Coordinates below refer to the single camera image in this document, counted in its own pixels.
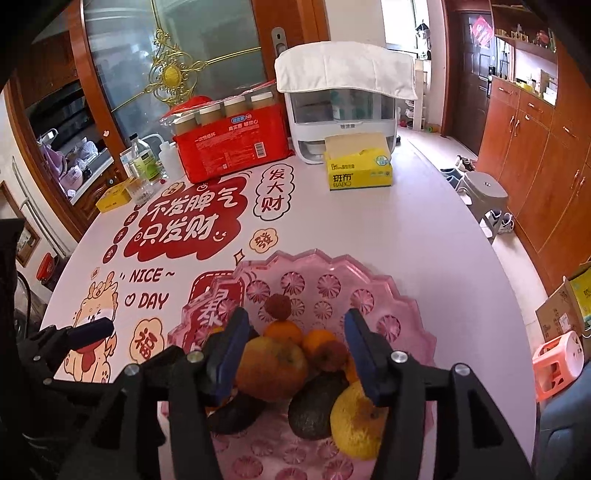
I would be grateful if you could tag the small yellow box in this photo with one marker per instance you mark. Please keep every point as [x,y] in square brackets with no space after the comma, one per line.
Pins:
[113,196]

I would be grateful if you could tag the frosted glass door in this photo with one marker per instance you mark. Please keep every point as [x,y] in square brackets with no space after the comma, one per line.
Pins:
[207,41]

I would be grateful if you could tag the dark avocado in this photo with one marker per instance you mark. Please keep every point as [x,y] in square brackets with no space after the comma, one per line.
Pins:
[318,406]

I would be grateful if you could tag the cardboard box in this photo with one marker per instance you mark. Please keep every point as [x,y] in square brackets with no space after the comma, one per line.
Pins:
[558,309]

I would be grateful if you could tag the white countertop appliance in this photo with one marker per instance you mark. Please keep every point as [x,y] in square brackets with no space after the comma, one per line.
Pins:
[341,120]

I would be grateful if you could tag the red bin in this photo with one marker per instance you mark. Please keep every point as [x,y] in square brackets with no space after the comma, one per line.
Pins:
[46,266]

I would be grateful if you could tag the brown wooden cabinet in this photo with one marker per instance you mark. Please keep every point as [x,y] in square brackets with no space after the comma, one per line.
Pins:
[540,175]

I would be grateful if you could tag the wall shelf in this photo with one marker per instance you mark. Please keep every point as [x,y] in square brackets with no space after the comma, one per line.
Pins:
[526,41]

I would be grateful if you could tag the gold door ornament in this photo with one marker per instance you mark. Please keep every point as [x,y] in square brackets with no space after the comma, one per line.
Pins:
[171,74]

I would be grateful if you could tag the wooden kitchen cabinet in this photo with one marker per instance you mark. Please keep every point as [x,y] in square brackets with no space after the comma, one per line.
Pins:
[55,92]

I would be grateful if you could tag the white squeeze bottle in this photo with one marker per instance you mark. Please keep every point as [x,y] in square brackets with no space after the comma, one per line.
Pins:
[170,159]

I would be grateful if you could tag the overripe dark banana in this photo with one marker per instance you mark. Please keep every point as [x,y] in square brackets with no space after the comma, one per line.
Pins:
[235,415]

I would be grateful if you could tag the blue chair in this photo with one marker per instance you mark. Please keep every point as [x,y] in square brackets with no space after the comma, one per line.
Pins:
[568,429]

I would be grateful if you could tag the yellow tissue box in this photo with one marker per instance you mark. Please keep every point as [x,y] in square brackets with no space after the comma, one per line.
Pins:
[358,170]

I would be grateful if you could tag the green label clear bottle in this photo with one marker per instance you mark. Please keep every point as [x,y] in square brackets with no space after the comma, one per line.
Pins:
[143,161]

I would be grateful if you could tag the pink plastic plate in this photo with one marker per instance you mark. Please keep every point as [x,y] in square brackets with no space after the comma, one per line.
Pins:
[369,295]

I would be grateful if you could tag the grey stool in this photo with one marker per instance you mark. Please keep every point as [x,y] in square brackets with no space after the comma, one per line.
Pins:
[485,189]

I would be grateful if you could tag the red apple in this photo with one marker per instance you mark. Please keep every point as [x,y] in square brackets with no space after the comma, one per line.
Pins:
[272,364]

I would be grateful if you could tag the red paper cup package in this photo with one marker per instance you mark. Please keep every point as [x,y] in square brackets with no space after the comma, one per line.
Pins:
[231,147]

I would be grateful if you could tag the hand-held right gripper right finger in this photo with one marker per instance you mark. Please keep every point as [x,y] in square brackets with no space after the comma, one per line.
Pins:
[364,355]

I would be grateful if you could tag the pink plastic stool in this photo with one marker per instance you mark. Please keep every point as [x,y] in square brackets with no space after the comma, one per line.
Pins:
[556,364]

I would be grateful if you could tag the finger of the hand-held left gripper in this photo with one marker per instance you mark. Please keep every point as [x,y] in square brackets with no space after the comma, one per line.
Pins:
[92,333]
[161,359]

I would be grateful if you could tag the dark entry door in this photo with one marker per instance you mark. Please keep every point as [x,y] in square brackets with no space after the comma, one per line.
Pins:
[468,83]

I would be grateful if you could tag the white cloth cover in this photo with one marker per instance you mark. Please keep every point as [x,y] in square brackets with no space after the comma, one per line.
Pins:
[346,69]

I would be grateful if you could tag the clear drinking glass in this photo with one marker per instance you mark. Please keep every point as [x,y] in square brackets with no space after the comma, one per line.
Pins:
[141,191]

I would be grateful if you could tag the pair of shoes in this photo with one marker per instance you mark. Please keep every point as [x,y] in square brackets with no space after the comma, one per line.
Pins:
[501,224]

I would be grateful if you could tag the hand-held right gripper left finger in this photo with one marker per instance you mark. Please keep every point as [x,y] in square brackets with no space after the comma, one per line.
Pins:
[228,355]

